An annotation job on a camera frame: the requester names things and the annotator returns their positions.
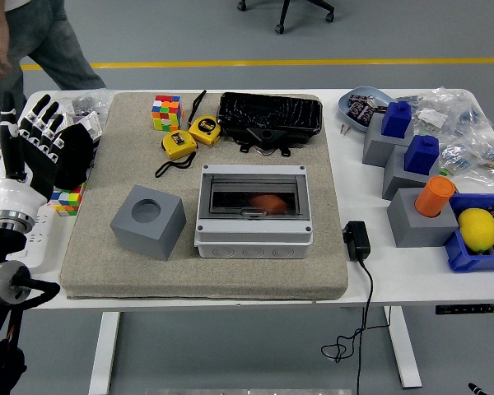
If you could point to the small Rubik's cube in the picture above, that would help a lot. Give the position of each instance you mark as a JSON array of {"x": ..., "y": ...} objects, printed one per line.
[{"x": 68, "y": 199}]

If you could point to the blue plastic bin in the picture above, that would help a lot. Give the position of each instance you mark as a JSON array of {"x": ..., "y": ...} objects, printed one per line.
[{"x": 465, "y": 261}]

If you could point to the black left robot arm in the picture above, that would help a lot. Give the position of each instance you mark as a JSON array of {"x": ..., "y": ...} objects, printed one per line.
[{"x": 0, "y": 243}]

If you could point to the white power strip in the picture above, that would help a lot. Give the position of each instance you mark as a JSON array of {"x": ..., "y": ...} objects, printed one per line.
[{"x": 41, "y": 234}]

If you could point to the black table control panel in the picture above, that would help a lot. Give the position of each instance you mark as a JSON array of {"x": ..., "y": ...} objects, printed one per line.
[{"x": 469, "y": 309}]

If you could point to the grey cube holder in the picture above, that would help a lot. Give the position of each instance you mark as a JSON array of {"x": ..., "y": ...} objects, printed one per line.
[
  {"x": 148, "y": 238},
  {"x": 416, "y": 232},
  {"x": 397, "y": 177},
  {"x": 376, "y": 148}
]

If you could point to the black triangular mount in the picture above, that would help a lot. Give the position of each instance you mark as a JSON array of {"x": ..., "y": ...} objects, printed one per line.
[{"x": 265, "y": 135}]

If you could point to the grey junction box clear lid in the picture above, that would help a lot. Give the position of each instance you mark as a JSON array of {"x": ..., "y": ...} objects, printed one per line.
[{"x": 251, "y": 243}]

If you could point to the large Rubik's cube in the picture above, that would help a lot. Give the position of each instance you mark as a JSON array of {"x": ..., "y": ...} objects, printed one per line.
[{"x": 166, "y": 113}]

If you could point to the clear bag of parts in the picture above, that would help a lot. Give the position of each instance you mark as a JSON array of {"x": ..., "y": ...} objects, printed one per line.
[
  {"x": 477, "y": 160},
  {"x": 448, "y": 111}
]

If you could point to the yellow lemon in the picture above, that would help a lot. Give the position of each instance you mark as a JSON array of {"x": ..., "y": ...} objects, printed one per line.
[{"x": 477, "y": 230}]

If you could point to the clear plastic bag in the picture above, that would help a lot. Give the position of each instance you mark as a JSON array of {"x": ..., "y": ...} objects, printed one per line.
[{"x": 86, "y": 100}]

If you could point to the light blue dish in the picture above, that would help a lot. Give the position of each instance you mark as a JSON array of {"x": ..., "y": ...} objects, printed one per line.
[{"x": 348, "y": 118}]

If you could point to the white breaker box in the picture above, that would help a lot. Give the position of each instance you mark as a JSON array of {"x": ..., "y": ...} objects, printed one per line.
[{"x": 90, "y": 123}]

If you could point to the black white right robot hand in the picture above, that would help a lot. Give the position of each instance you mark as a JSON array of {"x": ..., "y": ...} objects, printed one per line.
[{"x": 477, "y": 389}]

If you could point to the white table leg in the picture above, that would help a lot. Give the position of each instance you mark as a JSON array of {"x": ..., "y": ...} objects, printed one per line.
[
  {"x": 405, "y": 354},
  {"x": 105, "y": 354}
]

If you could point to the blue block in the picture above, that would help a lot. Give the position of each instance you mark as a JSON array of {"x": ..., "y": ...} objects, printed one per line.
[
  {"x": 397, "y": 121},
  {"x": 422, "y": 156}
]

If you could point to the black power adapter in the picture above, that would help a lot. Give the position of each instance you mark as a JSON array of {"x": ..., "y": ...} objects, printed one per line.
[{"x": 357, "y": 243}]

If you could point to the black plastic tray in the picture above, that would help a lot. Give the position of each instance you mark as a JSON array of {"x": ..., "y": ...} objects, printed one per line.
[{"x": 271, "y": 111}]

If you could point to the person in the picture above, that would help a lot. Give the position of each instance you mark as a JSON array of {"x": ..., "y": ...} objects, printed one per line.
[{"x": 53, "y": 41}]

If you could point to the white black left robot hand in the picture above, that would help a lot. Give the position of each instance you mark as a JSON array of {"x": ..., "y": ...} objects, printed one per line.
[{"x": 39, "y": 164}]

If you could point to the yellow tape measure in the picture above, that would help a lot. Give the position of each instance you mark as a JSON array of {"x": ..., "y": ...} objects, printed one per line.
[
  {"x": 178, "y": 144},
  {"x": 205, "y": 128}
]

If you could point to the black cloth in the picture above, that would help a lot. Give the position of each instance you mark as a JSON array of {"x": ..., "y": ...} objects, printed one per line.
[{"x": 76, "y": 156}]

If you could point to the grey-brown mat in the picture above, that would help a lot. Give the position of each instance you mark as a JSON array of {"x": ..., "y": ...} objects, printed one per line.
[{"x": 271, "y": 275}]

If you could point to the black office chair base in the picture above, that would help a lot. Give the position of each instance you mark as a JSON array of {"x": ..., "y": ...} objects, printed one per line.
[{"x": 284, "y": 12}]

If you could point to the dark snack packets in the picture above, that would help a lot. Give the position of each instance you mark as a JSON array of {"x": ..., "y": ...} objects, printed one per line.
[{"x": 360, "y": 111}]

